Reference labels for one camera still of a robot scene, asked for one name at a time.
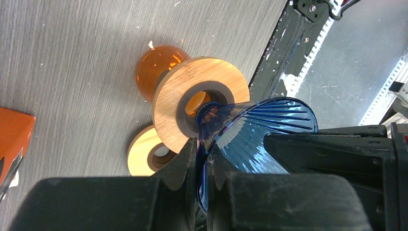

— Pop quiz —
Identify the orange coffee filter box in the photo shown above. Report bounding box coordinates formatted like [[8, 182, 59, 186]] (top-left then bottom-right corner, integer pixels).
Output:
[[0, 107, 36, 200]]

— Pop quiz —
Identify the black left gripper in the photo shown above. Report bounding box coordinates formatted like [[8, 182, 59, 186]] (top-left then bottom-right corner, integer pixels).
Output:
[[207, 123, 408, 231]]

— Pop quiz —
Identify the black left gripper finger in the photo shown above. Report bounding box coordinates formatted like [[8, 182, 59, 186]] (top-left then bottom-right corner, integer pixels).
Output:
[[10, 138, 197, 231]]

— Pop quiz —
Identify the blue plastic dripper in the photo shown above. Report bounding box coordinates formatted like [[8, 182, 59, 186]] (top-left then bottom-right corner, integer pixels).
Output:
[[195, 97, 318, 213]]

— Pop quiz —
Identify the orange glass carafe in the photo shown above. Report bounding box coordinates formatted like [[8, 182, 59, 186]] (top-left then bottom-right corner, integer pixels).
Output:
[[136, 45, 190, 102]]

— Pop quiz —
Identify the wooden ring collar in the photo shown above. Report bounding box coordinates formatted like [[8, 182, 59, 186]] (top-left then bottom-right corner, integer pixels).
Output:
[[127, 125, 177, 176]]

